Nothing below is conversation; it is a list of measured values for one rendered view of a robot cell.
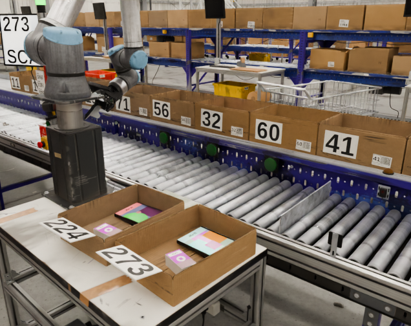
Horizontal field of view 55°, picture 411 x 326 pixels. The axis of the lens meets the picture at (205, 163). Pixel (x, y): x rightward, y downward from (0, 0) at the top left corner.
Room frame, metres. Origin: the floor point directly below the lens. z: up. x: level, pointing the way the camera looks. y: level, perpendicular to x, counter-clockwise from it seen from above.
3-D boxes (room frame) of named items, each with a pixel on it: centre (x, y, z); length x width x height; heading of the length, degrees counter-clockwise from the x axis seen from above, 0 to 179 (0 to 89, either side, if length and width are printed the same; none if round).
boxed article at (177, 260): (1.08, 0.08, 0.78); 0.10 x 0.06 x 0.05; 36
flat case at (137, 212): (1.42, 0.25, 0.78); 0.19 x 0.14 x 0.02; 54
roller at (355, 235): (1.38, -0.61, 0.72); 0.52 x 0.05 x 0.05; 140
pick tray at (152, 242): (1.15, 0.06, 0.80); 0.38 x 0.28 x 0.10; 136
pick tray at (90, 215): (1.35, 0.31, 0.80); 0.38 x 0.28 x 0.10; 140
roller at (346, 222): (1.43, -0.56, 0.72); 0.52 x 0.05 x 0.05; 140
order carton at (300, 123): (2.08, -0.48, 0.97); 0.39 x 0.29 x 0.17; 50
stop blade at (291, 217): (1.53, -0.43, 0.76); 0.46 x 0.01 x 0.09; 140
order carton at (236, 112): (2.34, -0.18, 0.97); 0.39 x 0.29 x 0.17; 50
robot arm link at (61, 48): (1.69, 0.58, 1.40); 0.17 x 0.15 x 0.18; 43
